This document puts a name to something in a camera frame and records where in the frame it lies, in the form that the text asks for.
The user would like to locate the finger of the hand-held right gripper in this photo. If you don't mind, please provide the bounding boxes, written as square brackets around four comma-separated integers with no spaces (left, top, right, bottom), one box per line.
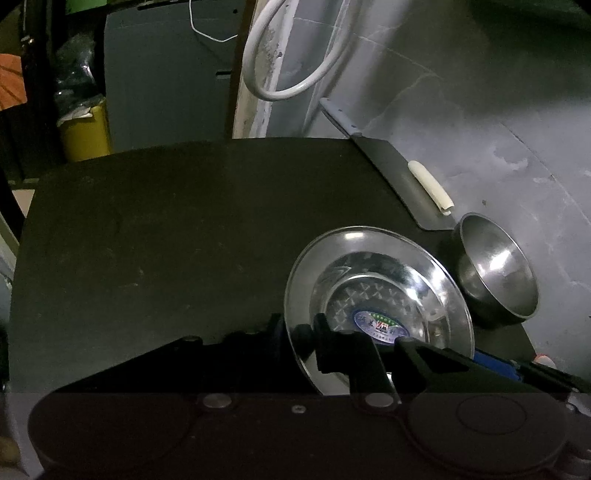
[475,350,583,393]

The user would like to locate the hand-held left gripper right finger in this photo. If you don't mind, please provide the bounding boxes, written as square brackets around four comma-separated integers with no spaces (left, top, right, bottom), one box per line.
[295,314,555,396]

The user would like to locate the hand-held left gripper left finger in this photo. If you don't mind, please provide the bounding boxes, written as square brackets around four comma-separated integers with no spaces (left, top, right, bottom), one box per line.
[69,314,319,394]

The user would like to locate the steel plate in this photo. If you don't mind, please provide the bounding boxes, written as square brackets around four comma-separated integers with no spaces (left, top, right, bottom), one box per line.
[283,226,476,398]

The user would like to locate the steel bowl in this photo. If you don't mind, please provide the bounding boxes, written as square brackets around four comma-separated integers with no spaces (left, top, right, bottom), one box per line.
[451,212,539,325]

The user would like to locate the small white tube piece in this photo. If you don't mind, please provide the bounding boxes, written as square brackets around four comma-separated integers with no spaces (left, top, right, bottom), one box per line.
[408,160,454,216]

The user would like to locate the yellow bin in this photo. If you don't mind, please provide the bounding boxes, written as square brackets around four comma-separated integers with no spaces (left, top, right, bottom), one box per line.
[59,102,112,161]

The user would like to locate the grey cabinet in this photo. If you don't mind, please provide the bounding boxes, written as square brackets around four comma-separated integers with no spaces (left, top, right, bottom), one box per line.
[103,0,242,151]

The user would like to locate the dark plastic bags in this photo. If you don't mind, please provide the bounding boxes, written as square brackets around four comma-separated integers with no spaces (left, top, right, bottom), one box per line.
[53,36,108,121]

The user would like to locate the orange board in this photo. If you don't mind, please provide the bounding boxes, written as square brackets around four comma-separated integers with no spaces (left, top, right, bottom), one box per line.
[0,53,29,110]

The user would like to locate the cleaver with grey handle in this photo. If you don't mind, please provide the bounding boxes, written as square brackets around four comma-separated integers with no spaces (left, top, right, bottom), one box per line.
[320,97,459,230]

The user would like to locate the white door frame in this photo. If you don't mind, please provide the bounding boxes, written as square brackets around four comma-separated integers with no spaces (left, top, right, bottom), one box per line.
[232,0,298,140]

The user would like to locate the thick white hose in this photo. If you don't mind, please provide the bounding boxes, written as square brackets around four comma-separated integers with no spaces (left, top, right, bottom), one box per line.
[242,0,357,101]

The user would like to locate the thin white wire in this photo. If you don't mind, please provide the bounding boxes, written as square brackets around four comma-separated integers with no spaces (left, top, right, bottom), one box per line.
[188,0,241,43]

